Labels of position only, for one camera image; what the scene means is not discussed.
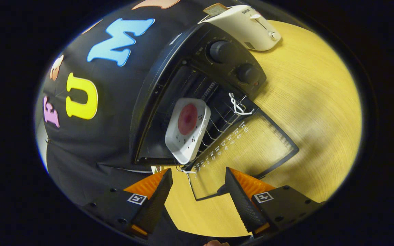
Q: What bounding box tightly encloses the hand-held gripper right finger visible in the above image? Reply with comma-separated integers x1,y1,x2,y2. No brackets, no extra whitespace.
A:
225,167,322,238

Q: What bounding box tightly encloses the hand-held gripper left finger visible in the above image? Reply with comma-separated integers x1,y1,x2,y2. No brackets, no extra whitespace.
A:
82,168,173,238

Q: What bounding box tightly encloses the white square plate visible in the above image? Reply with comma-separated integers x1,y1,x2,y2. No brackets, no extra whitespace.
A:
165,98,211,165

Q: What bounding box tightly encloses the pink ham slice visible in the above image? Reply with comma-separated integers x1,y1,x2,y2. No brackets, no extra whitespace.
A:
178,104,198,135

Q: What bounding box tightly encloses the black toaster oven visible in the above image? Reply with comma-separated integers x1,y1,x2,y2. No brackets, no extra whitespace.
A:
130,22,300,202

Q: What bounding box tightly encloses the white toaster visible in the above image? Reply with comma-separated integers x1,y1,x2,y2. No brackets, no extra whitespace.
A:
199,4,282,52

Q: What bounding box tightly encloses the brown bread slice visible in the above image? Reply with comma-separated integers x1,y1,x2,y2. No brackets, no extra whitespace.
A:
203,3,228,16

